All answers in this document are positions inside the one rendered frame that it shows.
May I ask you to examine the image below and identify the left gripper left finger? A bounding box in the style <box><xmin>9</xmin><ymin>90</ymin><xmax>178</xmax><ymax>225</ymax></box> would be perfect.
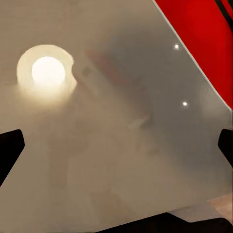
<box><xmin>0</xmin><ymin>129</ymin><xmax>25</xmax><ymax>185</ymax></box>

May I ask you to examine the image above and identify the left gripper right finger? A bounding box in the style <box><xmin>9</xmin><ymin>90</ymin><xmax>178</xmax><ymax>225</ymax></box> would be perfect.
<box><xmin>218</xmin><ymin>129</ymin><xmax>233</xmax><ymax>167</ymax></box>

